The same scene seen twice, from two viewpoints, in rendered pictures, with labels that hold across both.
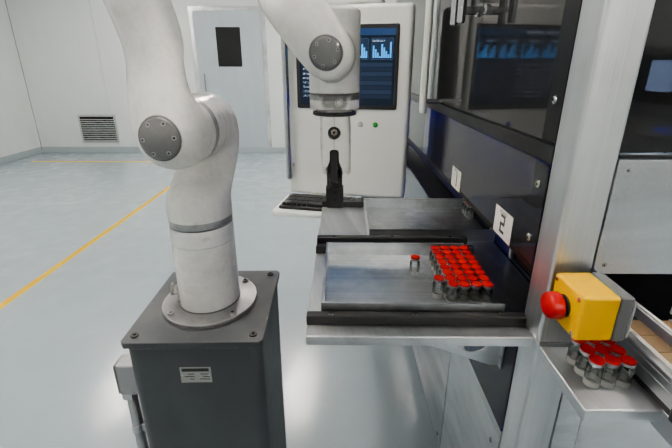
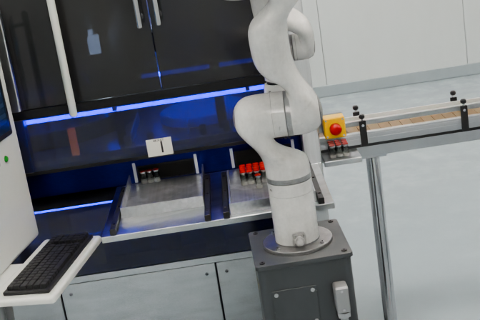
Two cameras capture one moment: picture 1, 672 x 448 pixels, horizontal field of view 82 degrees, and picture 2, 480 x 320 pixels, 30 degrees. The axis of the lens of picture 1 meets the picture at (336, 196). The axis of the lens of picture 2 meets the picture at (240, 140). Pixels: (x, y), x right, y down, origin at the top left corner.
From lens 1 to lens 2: 2.72 m
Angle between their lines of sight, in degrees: 86
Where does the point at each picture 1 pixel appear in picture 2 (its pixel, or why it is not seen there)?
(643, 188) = not seen: hidden behind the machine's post
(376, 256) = (233, 199)
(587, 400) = (356, 156)
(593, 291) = (338, 115)
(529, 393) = not seen: hidden behind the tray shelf
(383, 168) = (22, 207)
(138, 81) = (303, 82)
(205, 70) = not seen: outside the picture
